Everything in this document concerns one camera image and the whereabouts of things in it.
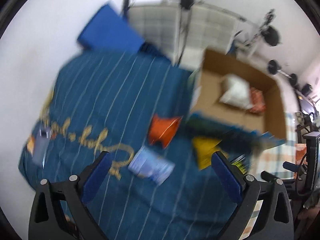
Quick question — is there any plaid checkered blanket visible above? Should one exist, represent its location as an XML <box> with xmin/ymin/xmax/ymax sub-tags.
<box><xmin>249</xmin><ymin>113</ymin><xmax>297</xmax><ymax>181</ymax></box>

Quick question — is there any cardboard box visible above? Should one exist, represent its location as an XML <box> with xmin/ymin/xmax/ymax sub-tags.
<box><xmin>190</xmin><ymin>49</ymin><xmax>287</xmax><ymax>140</ymax></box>

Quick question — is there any red floral snack pack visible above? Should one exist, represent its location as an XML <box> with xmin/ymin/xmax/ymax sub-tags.
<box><xmin>246</xmin><ymin>87</ymin><xmax>266</xmax><ymax>115</ymax></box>

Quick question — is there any barbell on floor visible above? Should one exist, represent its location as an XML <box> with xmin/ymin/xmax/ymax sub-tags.
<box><xmin>267</xmin><ymin>60</ymin><xmax>298</xmax><ymax>87</ymax></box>

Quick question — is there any blue striped blanket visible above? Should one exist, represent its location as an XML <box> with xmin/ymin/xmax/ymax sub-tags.
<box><xmin>18</xmin><ymin>51</ymin><xmax>236</xmax><ymax>239</ymax></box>

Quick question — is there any orange snack bag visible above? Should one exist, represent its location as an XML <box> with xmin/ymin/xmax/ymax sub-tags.
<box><xmin>148</xmin><ymin>114</ymin><xmax>182</xmax><ymax>148</ymax></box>

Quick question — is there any light blue tissue pack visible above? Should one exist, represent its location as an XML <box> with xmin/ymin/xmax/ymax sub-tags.
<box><xmin>128</xmin><ymin>146</ymin><xmax>175</xmax><ymax>185</ymax></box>

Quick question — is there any grey quilted cushion right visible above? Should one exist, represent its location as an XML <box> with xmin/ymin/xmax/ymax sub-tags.
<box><xmin>128</xmin><ymin>4</ymin><xmax>239</xmax><ymax>70</ymax></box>

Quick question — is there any white soft package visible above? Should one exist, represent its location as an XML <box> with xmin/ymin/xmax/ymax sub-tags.
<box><xmin>219</xmin><ymin>74</ymin><xmax>251</xmax><ymax>110</ymax></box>

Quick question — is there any yellow snack bag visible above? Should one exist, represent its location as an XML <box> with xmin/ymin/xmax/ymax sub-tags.
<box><xmin>192</xmin><ymin>137</ymin><xmax>229</xmax><ymax>170</ymax></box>

